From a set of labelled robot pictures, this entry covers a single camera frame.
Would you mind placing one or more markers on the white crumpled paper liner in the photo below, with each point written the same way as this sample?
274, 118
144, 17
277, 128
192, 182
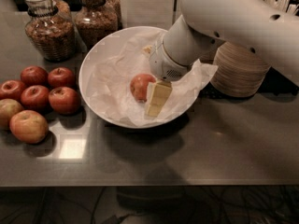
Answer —
115, 78

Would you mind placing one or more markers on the yellow-red apple front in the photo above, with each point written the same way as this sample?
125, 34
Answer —
29, 127

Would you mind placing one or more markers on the glass granola jar right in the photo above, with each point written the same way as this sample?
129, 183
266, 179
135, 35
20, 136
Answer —
95, 20

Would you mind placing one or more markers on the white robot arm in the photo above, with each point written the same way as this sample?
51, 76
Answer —
203, 25

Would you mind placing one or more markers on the red apple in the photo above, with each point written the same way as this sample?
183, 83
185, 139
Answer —
36, 98
61, 77
12, 89
139, 86
64, 100
34, 75

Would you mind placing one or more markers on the glass granola jar left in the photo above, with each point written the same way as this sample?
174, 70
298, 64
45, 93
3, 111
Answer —
50, 31

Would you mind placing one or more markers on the paper bowl stack front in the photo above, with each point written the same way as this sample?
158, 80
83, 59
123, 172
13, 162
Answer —
240, 73

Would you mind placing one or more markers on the yellowish apple left edge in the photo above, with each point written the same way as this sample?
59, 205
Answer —
8, 108

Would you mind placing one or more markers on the white paper sign stand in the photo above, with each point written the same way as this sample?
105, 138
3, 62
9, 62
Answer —
156, 13

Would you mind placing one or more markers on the large white bowl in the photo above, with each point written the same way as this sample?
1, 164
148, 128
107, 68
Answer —
102, 56

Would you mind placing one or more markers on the glass granola jar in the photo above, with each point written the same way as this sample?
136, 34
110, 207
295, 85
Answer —
50, 31
95, 20

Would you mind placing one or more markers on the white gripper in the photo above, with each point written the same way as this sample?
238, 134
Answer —
163, 62

